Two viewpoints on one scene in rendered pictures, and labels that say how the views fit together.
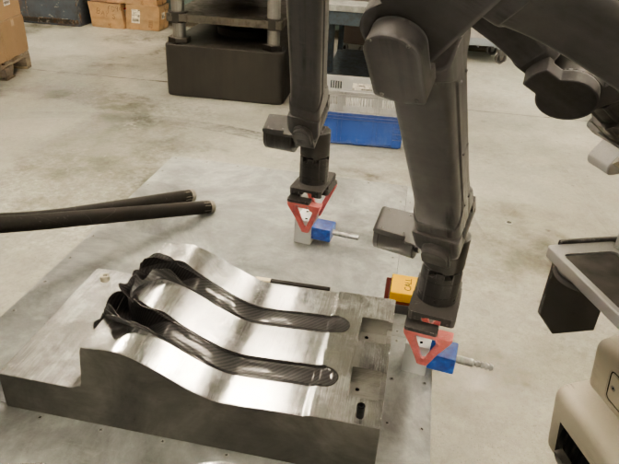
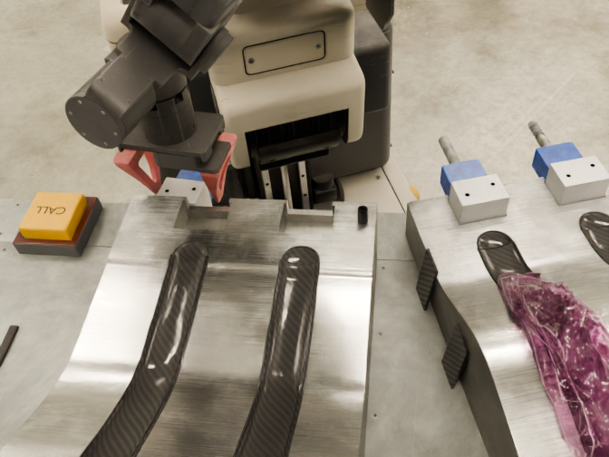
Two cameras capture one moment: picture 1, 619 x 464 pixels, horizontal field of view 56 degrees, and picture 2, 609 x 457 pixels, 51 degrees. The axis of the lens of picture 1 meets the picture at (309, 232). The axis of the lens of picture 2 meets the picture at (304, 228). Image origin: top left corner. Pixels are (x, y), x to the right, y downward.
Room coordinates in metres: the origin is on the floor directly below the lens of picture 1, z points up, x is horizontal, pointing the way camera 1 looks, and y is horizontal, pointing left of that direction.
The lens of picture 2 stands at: (0.53, 0.34, 1.36)
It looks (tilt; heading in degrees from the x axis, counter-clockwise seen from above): 49 degrees down; 273
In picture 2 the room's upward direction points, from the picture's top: 7 degrees counter-clockwise
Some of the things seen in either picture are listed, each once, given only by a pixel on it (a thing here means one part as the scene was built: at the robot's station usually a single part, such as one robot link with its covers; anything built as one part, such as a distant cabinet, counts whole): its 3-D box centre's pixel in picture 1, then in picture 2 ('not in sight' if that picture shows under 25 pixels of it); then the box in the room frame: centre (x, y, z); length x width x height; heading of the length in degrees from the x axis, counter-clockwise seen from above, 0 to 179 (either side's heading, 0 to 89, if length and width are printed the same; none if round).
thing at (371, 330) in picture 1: (374, 341); (207, 224); (0.66, -0.10, 0.87); 0.05 x 0.05 x 0.04; 80
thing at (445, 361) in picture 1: (449, 356); (199, 178); (0.68, -0.22, 0.83); 0.13 x 0.05 x 0.05; 73
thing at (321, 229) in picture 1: (328, 231); not in sight; (1.05, -0.04, 0.83); 0.13 x 0.05 x 0.05; 73
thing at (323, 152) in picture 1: (312, 141); not in sight; (1.06, 0.00, 1.02); 0.07 x 0.06 x 0.07; 71
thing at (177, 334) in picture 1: (220, 316); (206, 395); (0.64, 0.12, 0.92); 0.35 x 0.16 x 0.09; 80
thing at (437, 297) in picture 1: (438, 284); (166, 114); (0.69, -0.19, 0.95); 0.10 x 0.07 x 0.07; 164
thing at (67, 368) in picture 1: (213, 337); (201, 440); (0.65, 0.13, 0.87); 0.50 x 0.26 x 0.14; 80
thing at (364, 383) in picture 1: (366, 394); (308, 228); (0.55, -0.08, 0.87); 0.05 x 0.05 x 0.04; 80
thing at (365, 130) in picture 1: (358, 120); not in sight; (3.88, -0.29, 0.11); 0.61 x 0.41 x 0.22; 83
